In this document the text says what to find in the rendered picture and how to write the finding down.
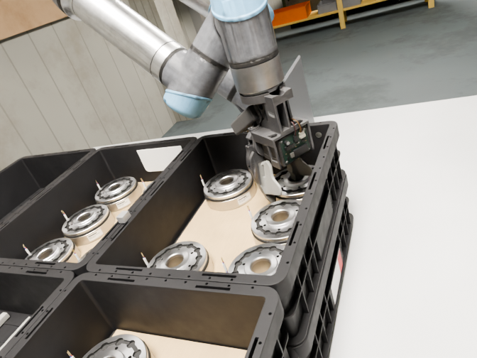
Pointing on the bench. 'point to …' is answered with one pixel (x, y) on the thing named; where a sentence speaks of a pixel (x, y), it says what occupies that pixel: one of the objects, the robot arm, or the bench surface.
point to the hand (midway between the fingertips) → (282, 190)
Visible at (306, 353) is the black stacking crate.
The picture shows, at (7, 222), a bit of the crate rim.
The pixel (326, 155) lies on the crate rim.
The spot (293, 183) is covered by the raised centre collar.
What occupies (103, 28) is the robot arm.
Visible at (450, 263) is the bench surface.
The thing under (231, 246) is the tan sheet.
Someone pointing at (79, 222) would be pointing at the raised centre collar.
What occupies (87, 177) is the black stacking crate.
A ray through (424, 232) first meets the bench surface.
